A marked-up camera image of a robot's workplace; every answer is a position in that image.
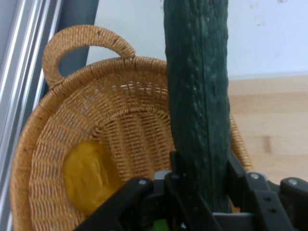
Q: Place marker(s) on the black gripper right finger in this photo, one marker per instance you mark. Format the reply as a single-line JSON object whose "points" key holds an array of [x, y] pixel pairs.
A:
{"points": [[269, 204]]}

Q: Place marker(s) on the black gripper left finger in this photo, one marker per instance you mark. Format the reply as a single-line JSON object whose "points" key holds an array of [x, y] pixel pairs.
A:
{"points": [[149, 207]]}

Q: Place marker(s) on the long dark green cucumber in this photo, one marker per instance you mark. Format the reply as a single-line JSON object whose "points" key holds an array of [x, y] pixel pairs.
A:
{"points": [[197, 96]]}

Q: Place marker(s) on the green bell pepper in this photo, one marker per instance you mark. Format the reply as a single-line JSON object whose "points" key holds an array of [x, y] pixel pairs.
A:
{"points": [[160, 225]]}

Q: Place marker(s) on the yellow bell pepper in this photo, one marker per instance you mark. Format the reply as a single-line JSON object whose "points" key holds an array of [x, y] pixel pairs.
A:
{"points": [[91, 175]]}

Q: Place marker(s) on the wooden cutting board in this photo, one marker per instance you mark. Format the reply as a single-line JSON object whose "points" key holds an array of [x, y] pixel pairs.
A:
{"points": [[269, 120]]}

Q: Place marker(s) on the woven wicker basket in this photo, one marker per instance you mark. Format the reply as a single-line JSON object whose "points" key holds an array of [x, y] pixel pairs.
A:
{"points": [[72, 120]]}

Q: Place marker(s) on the horizontal aluminium frame rail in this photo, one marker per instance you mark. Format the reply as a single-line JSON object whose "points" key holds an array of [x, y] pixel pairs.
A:
{"points": [[21, 72]]}

